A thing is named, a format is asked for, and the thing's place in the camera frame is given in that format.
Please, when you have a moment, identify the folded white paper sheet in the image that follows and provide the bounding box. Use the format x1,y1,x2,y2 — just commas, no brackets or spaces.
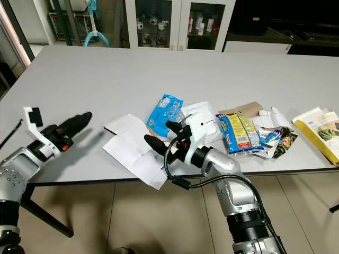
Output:
102,114,168,191

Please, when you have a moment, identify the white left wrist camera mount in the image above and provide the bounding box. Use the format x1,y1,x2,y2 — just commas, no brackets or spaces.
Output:
23,106,60,157

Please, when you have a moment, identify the dark printed snack wrapper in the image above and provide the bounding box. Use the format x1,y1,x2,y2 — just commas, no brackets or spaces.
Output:
258,126,298,159

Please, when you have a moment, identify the white paper box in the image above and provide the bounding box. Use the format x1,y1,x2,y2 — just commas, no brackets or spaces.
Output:
179,100,218,130

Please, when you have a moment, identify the low white tv cabinet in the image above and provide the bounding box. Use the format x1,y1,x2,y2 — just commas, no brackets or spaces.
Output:
222,26,293,54

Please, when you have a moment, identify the crumpled white paper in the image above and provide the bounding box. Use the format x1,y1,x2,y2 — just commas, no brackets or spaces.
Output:
251,106,293,132

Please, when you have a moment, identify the yellow blue snack packet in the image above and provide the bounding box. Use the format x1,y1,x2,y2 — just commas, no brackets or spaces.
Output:
216,113,263,155

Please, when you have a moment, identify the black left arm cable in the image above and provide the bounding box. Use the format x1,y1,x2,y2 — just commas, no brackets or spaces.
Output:
0,119,24,149

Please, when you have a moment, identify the yellow paper bag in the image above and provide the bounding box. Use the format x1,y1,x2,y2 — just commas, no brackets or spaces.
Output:
292,107,339,166

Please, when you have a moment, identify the brown cardboard piece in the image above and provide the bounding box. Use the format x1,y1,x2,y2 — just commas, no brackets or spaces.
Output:
217,101,264,118

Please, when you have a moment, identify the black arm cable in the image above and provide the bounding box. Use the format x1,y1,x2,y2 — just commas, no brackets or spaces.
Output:
0,119,24,149
164,139,271,223

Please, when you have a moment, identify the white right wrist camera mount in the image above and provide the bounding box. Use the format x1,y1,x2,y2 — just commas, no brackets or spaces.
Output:
184,112,219,162

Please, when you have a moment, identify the blue plastic bag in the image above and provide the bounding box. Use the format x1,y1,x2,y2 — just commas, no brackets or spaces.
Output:
146,94,184,139

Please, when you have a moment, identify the white glass door cabinet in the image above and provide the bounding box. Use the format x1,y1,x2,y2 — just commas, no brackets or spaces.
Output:
124,0,237,52

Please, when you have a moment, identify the teal stand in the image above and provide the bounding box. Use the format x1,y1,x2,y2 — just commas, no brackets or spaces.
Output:
83,0,110,48

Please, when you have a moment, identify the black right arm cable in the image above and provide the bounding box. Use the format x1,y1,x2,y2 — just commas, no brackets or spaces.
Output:
164,139,271,223

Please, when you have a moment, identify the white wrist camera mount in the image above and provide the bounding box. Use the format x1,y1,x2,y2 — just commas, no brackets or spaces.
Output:
184,112,219,162
23,106,60,157

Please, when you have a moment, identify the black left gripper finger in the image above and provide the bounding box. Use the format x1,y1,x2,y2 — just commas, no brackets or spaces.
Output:
69,123,88,142
59,111,92,130

